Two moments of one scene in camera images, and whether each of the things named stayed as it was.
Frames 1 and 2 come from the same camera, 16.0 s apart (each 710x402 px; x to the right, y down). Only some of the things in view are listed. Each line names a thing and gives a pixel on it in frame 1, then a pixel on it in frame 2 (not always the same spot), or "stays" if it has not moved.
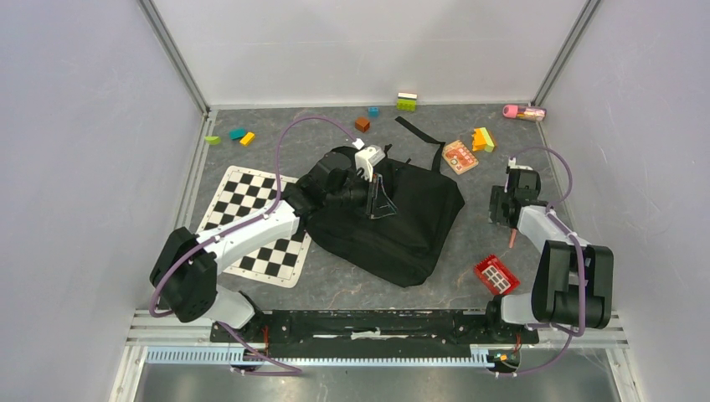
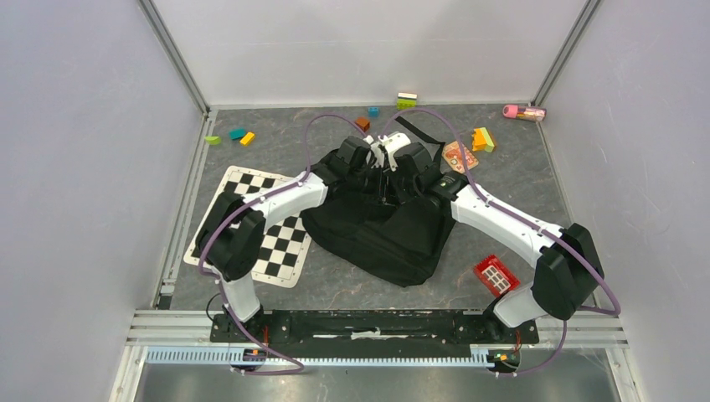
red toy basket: (496, 276) stays
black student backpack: (403, 249) stays
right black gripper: (498, 195) to (393, 178)
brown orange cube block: (362, 124) stays
